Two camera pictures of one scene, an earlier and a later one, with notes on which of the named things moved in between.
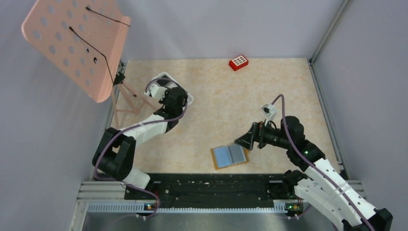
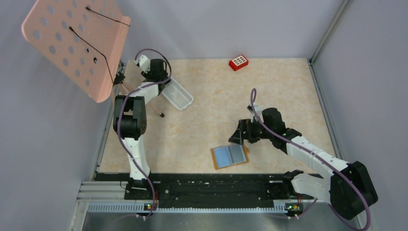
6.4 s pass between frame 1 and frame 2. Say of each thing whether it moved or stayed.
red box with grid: stayed
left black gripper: moved
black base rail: stayed
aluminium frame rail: stayed
